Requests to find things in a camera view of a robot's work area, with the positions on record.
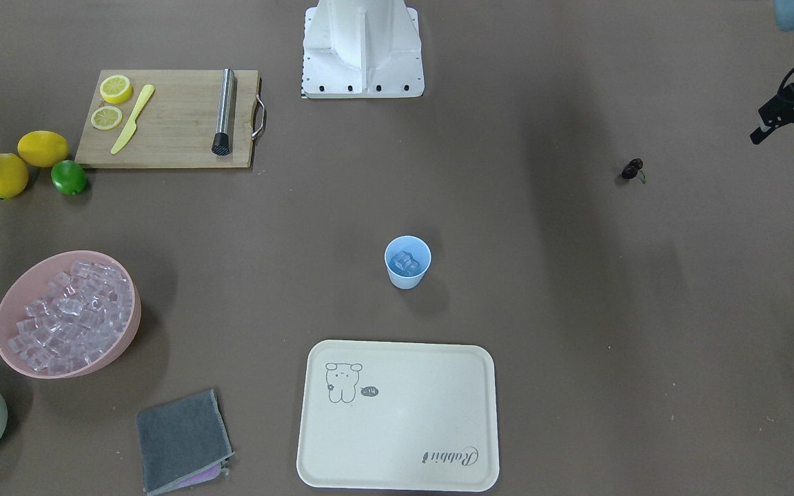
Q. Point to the dark cherries pair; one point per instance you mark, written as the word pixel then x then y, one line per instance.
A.
pixel 634 170

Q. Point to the clear ice cubes pile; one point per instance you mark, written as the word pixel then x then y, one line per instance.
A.
pixel 69 317

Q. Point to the light blue cup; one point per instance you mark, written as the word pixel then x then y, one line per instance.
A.
pixel 420 251

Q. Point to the cream rabbit tray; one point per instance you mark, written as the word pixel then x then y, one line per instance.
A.
pixel 399 416

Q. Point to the steel muddler black tip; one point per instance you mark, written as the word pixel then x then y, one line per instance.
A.
pixel 223 141

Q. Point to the wooden cutting board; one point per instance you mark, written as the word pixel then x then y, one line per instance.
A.
pixel 177 125

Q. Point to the yellow plastic knife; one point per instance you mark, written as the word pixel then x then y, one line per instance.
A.
pixel 129 128

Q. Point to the lemon slice upper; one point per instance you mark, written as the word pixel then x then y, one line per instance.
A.
pixel 116 89

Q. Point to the lemon slice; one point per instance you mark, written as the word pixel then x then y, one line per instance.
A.
pixel 106 118
pixel 116 89

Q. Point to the lemon slice lower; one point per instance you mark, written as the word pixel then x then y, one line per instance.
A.
pixel 106 118

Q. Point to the grey folded cloth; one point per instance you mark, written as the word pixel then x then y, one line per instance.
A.
pixel 183 443

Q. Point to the green lime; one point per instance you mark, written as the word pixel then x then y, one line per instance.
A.
pixel 68 177

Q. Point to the pink bowl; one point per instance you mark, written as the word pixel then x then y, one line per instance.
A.
pixel 121 337

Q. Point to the yellow lemon near board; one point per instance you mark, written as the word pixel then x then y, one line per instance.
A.
pixel 43 148

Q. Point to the yellow lemon outer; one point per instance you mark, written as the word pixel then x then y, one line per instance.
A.
pixel 14 176

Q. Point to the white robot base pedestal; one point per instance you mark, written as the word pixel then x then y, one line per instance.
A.
pixel 362 50

